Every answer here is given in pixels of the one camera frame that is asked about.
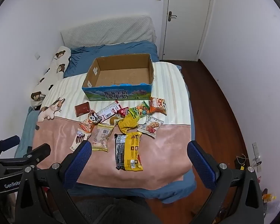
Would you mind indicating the long white red snack packet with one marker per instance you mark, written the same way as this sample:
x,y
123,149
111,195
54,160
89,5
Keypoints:
x,y
107,112

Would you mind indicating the orange panda snack packet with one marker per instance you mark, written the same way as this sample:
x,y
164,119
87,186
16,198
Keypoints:
x,y
158,106

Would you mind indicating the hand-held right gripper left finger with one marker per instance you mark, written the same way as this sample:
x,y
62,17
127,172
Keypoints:
x,y
78,161

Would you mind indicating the white wall socket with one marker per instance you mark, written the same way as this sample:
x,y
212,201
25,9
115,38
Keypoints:
x,y
37,56

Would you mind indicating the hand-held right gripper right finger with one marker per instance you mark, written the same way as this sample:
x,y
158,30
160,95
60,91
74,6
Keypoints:
x,y
200,163

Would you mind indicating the beige cracker packet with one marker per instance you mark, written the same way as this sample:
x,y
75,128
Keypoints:
x,y
101,137

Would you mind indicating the cardboard box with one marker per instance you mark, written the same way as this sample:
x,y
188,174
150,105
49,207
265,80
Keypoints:
x,y
121,74

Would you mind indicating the yellow object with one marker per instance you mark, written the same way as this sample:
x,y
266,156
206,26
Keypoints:
x,y
268,197

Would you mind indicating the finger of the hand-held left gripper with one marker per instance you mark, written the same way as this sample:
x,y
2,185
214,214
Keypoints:
x,y
10,140
40,152

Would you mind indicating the green snack packet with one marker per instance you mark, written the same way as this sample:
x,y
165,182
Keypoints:
x,y
134,113

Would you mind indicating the colourful candy packet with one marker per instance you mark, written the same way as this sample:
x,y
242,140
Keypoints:
x,y
143,108

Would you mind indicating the blue pillow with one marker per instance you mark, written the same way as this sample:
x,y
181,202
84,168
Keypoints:
x,y
88,56

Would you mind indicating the small orange snack packet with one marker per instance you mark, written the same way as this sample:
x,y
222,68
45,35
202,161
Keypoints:
x,y
86,126

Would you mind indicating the black noodle packet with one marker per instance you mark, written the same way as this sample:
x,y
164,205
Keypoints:
x,y
120,151

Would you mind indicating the yellow noodle packet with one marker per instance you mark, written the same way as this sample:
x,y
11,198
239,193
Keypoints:
x,y
133,151

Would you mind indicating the round brown snack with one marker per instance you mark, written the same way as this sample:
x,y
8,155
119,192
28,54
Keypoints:
x,y
113,120

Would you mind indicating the small panda print packet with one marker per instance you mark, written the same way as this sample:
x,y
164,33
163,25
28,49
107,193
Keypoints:
x,y
92,117

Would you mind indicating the bear print long pillow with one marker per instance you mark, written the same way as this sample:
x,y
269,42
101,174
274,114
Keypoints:
x,y
56,70

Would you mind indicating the grey pillow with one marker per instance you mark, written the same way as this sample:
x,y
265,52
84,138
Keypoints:
x,y
107,30

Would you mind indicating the yellow snack packet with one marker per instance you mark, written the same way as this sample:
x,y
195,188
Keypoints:
x,y
127,123

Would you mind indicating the white door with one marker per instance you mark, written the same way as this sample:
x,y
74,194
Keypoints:
x,y
189,16

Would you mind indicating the white cookie packet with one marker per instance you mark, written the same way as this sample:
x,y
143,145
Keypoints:
x,y
150,127

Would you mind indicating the white chocolate stick packet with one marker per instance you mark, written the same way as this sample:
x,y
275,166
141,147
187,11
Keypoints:
x,y
78,137

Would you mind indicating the brown snack packet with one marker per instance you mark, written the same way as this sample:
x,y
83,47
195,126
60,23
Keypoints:
x,y
82,109

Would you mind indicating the white wall outlet plate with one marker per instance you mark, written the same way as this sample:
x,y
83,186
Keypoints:
x,y
256,156

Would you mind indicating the small red snack packet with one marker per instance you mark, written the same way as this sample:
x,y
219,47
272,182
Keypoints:
x,y
123,111

